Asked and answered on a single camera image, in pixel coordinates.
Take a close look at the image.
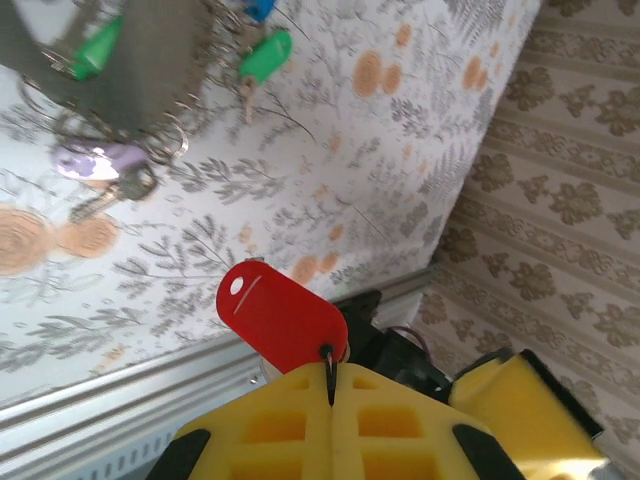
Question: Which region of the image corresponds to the grey keyring holder with rings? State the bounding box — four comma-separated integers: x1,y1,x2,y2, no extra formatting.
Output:
0,0,214,166

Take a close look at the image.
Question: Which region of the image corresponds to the blue plastic key tag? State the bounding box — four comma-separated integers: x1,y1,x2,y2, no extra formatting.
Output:
238,0,277,24

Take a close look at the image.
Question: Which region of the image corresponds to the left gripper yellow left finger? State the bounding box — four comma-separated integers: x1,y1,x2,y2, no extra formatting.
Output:
144,363,333,480

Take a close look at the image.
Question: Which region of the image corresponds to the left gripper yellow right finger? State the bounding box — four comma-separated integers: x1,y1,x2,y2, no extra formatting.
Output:
331,362,526,480

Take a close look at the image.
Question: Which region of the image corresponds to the lilac plastic key tag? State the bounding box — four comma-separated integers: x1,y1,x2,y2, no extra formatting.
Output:
53,139,151,181

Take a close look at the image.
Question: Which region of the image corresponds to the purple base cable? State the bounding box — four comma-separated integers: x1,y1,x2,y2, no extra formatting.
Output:
387,324,432,359

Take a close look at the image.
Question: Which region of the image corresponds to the green plastic key tag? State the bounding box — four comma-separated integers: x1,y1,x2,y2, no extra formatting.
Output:
64,14,124,81
238,29,294,84

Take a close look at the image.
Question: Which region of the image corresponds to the dark metal key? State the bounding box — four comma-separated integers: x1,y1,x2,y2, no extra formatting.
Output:
67,162,160,224

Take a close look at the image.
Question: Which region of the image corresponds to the white slotted cable duct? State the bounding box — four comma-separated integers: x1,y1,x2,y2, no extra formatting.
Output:
0,429,176,480

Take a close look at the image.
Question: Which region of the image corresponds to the aluminium front rail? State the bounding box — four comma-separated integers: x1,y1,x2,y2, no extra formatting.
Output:
0,264,439,451

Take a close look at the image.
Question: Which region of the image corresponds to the red plastic key tag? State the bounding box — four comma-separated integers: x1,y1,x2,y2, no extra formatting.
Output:
215,259,350,376

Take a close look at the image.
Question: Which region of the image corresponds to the brass metal key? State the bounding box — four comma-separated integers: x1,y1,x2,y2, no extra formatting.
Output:
237,77,259,126

